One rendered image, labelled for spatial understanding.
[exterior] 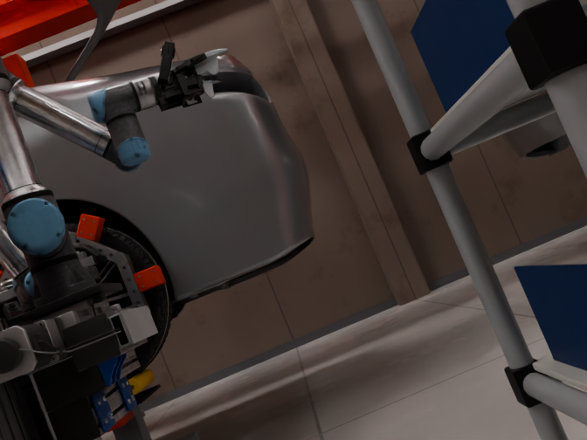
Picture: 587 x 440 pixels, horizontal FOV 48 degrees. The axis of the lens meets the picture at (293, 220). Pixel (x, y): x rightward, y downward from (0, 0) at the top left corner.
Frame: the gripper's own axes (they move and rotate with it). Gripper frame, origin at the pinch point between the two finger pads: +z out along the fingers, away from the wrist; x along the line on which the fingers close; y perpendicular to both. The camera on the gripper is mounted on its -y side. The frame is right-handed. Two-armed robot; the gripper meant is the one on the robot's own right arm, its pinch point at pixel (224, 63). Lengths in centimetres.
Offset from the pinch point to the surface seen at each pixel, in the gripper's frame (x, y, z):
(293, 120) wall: -426, -141, 181
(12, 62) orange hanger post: -318, -213, -47
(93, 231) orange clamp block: -91, 3, -43
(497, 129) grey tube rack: 86, 62, -1
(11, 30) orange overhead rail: -297, -225, -39
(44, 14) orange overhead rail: -289, -226, -14
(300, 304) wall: -465, 23, 122
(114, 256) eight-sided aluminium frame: -91, 15, -39
